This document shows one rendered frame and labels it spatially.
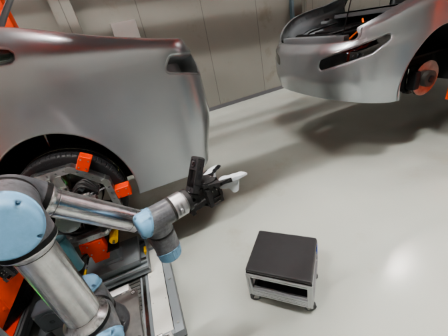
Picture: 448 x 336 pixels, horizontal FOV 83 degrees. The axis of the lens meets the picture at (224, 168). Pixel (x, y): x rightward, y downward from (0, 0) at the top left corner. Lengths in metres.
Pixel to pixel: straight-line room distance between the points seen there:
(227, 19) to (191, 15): 0.77
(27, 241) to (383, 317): 1.82
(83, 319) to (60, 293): 0.11
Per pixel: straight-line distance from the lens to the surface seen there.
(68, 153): 1.80
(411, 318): 2.02
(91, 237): 1.96
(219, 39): 5.95
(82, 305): 0.78
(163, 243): 0.78
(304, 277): 1.63
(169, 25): 5.66
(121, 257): 2.26
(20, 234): 0.62
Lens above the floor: 1.65
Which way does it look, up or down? 29 degrees down
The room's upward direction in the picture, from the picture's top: 12 degrees counter-clockwise
